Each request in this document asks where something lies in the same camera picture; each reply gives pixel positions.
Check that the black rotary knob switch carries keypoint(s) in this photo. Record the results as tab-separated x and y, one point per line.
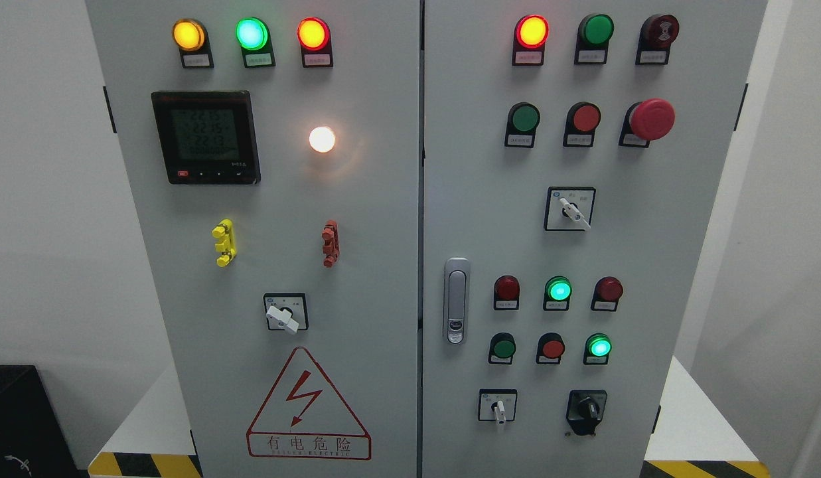
585	409

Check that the red terminal connector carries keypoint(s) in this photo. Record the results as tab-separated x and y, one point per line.
331	248

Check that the dark red indicator light left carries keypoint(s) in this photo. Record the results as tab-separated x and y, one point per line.
506	293

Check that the dark red indicator light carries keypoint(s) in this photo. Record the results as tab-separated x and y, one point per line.
506	293
606	295

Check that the lit white indicator light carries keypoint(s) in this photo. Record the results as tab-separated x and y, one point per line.
322	139

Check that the green push button lower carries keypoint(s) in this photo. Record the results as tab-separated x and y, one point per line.
501	349

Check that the lit green indicator light middle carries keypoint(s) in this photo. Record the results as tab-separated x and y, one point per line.
558	292

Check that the lit green indicator light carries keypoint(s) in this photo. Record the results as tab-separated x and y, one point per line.
255	43
558	292

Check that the grey left cabinet door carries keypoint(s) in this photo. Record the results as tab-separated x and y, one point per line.
362	312

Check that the grey cabinet door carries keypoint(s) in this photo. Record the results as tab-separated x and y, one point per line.
362	312
487	202

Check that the green push button upper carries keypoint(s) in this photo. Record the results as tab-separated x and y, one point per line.
522	122

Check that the red push button lower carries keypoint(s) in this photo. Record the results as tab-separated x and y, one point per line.
550	349

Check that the red push button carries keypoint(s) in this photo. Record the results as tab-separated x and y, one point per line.
550	349
582	120

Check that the yellow terminal connector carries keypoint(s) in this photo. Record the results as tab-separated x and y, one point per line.
225	244

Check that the grey right cabinet door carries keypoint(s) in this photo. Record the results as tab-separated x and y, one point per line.
487	202

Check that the dark red indicator light right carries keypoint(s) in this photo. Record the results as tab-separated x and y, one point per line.
606	295

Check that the red electrical hazard sticker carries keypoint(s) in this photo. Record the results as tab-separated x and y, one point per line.
305	417

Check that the red push button upper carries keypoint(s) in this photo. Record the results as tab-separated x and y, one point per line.
582	120

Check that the lit green push button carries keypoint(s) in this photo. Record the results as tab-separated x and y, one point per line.
597	349

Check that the lit red indicator light left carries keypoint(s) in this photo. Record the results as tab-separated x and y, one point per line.
315	41

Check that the lit red indicator light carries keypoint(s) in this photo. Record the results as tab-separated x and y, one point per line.
315	41
529	44

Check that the black digital power meter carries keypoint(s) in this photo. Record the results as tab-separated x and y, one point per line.
207	137

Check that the lit red indicator light right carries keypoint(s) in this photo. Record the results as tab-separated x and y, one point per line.
529	44

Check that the red emergency stop button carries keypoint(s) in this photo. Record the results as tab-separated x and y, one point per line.
646	121

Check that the dark green indicator light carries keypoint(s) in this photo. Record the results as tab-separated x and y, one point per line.
593	37

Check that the yellow indicator light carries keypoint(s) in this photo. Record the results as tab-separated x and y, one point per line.
192	39

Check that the white platform with hazard stripes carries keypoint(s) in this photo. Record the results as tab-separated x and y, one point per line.
691	439

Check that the black box lower left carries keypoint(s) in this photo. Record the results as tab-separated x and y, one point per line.
31	441

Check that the silver door lock handle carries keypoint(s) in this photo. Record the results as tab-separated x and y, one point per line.
456	279

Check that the white selector switch left door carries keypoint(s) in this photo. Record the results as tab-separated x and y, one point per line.
286	312

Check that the white selector switch upper right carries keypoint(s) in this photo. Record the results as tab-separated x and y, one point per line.
569	208

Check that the white selector switch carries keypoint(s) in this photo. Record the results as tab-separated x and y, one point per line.
569	208
497	406

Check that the white selector switch lower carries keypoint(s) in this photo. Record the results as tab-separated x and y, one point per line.
497	406

